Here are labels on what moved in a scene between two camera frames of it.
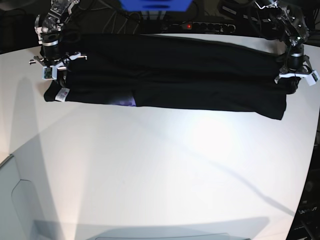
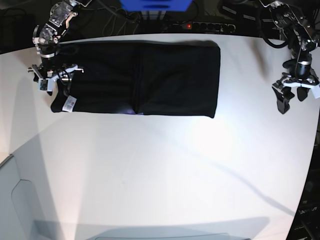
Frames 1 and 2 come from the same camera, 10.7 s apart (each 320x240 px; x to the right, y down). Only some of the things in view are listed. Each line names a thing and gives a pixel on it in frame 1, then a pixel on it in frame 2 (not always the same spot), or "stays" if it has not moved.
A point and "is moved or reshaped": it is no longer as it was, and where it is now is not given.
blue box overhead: (155, 5) stays
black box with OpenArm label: (306, 223) stays
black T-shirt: (178, 73) is moved or reshaped
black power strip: (204, 26) stays
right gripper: (298, 66) to (310, 81)
